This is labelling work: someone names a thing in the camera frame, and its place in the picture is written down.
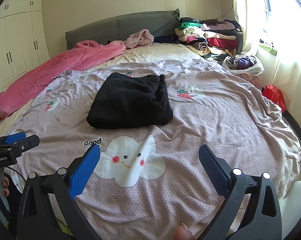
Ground cream curtain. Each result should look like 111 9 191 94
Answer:
229 0 301 140

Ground white rounded object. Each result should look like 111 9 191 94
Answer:
282 180 301 205

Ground dark navy clothes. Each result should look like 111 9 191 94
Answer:
154 35 178 44

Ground red plastic bag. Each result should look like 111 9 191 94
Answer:
262 84 287 113

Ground dark bed frame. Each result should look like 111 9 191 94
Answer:
282 110 301 183

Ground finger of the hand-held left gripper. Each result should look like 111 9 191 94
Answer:
4 131 26 144
17 134 40 152

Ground person's left hand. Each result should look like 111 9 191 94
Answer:
1 176 12 197

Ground floral storage box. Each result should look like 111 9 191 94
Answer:
237 72 263 90

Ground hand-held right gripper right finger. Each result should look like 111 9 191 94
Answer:
198 144 282 240

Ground black sweater with orange cuffs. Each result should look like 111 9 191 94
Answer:
87 72 173 130

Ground cream bed sheet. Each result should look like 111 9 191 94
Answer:
0 44 203 135

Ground pile of folded clothes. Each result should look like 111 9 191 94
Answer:
175 17 243 58

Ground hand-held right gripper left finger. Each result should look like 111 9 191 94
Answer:
17 144 101 240

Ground window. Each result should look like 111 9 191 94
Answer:
263 0 301 45

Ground pink fluffy garment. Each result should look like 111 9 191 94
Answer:
126 29 154 50

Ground lilac printed quilt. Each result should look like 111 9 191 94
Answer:
6 59 301 240

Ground person's right hand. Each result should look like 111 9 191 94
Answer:
173 225 196 240

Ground white bag of clothes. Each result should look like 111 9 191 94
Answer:
222 55 264 75

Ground white wardrobe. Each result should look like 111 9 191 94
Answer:
0 0 51 93

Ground grey quilted headboard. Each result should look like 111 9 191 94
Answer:
65 9 180 50

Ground pink fleece blanket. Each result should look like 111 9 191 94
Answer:
0 40 126 122

